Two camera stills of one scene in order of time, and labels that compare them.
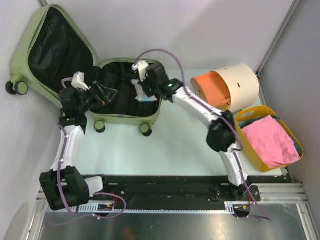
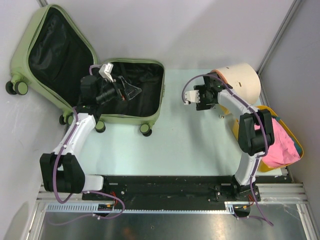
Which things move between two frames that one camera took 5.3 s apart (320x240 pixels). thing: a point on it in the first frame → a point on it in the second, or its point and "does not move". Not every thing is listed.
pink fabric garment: [271, 143] does not move
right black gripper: [149, 93] → [202, 105]
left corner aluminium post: [43, 3] does not move
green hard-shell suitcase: [52, 48] does not move
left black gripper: [99, 101] → [124, 91]
